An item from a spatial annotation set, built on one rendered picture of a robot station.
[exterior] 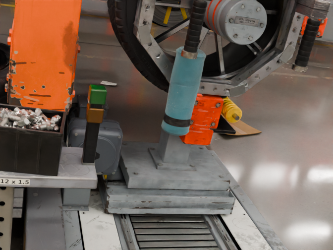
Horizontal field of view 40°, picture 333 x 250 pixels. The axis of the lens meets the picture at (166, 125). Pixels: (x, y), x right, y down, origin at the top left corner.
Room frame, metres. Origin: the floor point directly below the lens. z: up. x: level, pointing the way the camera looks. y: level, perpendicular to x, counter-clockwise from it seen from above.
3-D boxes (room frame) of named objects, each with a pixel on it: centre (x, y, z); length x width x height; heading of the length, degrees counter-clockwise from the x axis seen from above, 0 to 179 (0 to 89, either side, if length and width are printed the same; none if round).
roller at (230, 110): (1.60, -0.18, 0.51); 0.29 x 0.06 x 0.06; 19
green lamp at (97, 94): (1.05, 0.18, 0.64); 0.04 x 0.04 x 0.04; 19
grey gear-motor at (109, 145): (1.54, 0.28, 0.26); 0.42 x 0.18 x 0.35; 19
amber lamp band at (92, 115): (1.05, 0.18, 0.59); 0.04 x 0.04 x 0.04; 19
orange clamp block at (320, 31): (1.58, -0.40, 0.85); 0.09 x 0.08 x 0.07; 109
